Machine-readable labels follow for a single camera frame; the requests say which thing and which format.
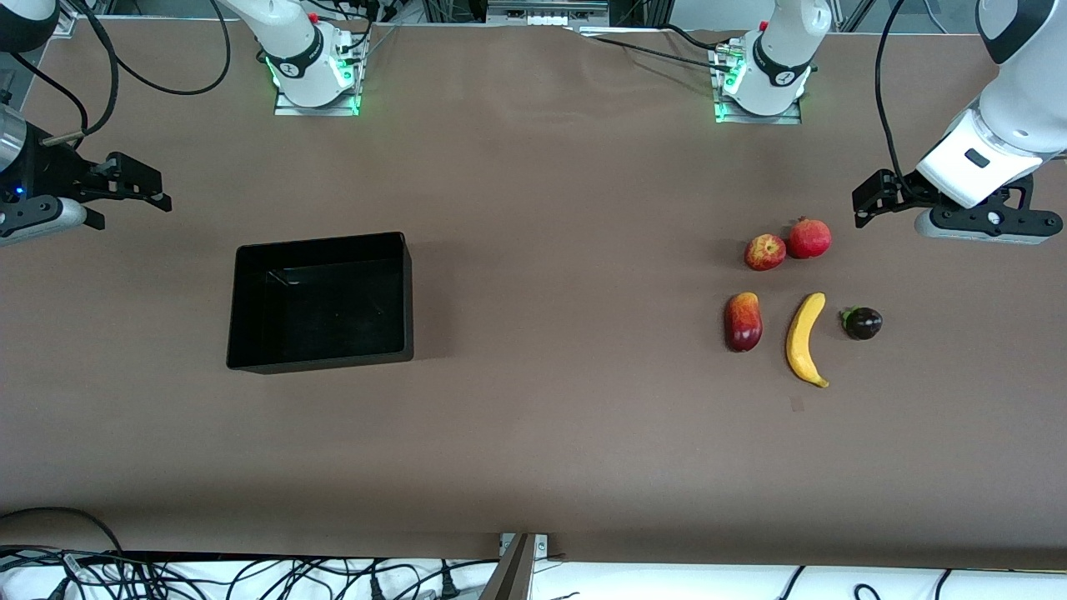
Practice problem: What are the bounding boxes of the red yellow apple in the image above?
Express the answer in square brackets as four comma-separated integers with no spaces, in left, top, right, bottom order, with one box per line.
[744,233,788,273]

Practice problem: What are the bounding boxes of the black plastic box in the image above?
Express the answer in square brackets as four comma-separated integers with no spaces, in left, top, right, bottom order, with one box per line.
[226,232,415,374]

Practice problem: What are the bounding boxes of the yellow banana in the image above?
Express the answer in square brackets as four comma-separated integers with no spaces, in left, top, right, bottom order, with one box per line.
[785,292,831,389]

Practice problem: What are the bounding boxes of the grey metal box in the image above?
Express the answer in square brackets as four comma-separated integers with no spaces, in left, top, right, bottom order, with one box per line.
[486,0,611,28]

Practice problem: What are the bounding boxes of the red pomegranate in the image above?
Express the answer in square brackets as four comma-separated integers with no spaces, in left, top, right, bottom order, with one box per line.
[789,216,834,260]

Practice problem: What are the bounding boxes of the dark purple eggplant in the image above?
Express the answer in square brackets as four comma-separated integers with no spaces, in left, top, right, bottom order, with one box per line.
[839,306,884,341]

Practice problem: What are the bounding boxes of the red yellow mango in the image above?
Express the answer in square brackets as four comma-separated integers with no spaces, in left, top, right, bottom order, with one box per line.
[724,292,764,353]

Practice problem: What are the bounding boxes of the silver aluminium profile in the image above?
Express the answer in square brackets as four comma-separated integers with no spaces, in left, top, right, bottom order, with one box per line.
[837,0,878,33]

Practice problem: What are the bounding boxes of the brown table cover sheet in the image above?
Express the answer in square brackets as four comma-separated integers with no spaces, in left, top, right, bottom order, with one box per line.
[0,18,1067,572]

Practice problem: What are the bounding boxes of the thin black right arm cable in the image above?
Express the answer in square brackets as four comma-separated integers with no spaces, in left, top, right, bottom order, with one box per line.
[0,50,91,139]

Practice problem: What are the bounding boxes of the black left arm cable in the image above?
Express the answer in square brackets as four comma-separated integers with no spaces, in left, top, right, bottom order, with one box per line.
[873,0,919,201]

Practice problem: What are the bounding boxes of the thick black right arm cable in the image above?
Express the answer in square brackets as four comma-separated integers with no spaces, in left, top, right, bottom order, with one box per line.
[38,0,233,149]

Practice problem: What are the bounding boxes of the black base cable bunch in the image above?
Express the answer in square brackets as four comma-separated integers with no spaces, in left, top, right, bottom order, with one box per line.
[328,0,403,61]

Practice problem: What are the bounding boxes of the black arched cable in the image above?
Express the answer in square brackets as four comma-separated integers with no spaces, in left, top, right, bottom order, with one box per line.
[0,506,127,556]

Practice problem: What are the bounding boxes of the black tangled cable bundle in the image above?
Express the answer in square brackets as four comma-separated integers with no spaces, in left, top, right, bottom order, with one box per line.
[0,546,501,600]

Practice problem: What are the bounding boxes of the silver metal bracket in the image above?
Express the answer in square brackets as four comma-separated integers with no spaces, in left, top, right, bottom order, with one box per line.
[498,533,550,558]

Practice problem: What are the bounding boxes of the grey metal post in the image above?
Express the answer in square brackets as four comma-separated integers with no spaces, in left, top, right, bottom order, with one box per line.
[478,533,536,600]

